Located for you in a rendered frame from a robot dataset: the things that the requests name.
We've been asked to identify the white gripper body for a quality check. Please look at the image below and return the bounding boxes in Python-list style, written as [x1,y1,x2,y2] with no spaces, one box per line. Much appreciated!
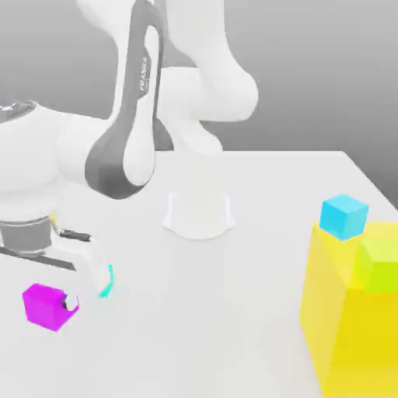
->
[0,239,115,299]

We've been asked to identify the small magenta cube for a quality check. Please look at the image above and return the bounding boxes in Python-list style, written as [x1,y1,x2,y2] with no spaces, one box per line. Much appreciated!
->
[22,282,80,333]

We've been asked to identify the small cyan cube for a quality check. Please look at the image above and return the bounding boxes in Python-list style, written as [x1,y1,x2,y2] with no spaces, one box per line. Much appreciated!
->
[319,194,370,242]

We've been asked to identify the small lime green cube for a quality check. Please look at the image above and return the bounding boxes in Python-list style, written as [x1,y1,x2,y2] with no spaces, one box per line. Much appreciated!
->
[354,237,398,296]

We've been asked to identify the large yellow box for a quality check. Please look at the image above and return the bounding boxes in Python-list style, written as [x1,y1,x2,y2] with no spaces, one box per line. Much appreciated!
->
[299,221,398,398]

